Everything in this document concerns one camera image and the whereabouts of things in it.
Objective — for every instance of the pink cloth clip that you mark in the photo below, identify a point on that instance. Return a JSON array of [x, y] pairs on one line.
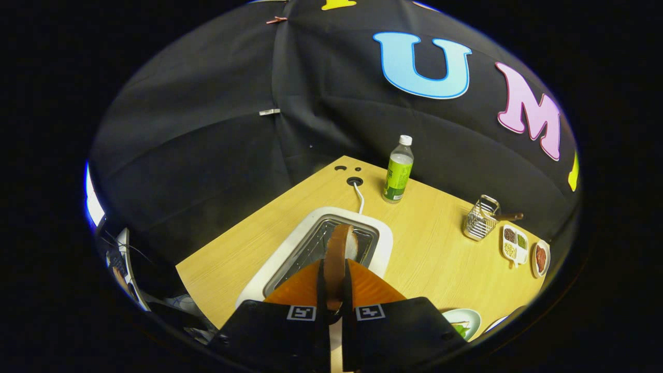
[[276, 19]]

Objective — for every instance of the green lettuce leaf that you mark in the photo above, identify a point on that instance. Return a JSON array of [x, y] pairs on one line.
[[461, 330]]

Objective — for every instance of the green label plastic bottle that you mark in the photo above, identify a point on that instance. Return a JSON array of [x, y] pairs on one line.
[[398, 173]]

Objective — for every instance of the black backdrop cloth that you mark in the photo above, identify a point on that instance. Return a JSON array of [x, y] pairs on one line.
[[207, 129]]

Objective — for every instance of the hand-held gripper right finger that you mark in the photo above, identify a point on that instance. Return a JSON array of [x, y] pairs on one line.
[[349, 336]]

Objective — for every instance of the white cloth clip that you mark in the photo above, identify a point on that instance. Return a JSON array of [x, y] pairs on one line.
[[269, 111]]

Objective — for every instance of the white divided dish with beans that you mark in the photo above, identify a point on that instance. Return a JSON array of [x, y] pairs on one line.
[[515, 246]]

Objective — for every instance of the plain bread slice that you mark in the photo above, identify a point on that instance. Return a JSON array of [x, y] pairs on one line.
[[335, 259]]

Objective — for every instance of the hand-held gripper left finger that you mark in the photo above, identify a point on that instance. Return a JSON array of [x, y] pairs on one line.
[[321, 336]]

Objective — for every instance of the white square plate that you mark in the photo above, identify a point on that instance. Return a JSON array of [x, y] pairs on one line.
[[496, 324]]

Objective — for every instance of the brown meat piece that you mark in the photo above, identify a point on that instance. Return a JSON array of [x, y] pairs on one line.
[[541, 258]]

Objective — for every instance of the white toaster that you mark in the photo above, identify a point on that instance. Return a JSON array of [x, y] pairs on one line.
[[380, 248]]

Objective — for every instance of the pale green round plate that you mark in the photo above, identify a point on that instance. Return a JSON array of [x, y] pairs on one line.
[[469, 317]]

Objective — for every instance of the round white plate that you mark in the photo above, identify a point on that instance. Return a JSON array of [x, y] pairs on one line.
[[534, 264]]

